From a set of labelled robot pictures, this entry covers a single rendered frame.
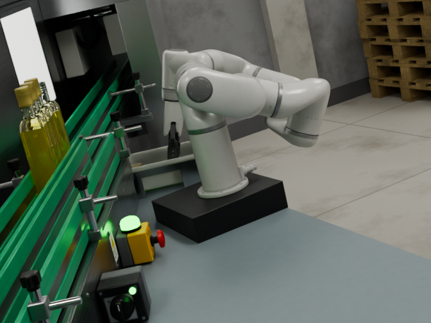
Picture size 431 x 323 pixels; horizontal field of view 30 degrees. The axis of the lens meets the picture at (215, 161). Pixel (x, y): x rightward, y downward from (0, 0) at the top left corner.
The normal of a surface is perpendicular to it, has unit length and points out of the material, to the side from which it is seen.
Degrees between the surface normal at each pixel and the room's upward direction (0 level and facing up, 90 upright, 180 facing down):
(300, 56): 90
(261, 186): 2
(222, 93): 87
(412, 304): 0
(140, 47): 90
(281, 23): 90
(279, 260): 0
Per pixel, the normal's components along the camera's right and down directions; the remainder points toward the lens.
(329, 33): 0.45, 0.14
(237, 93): 0.15, 0.11
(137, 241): 0.01, 0.27
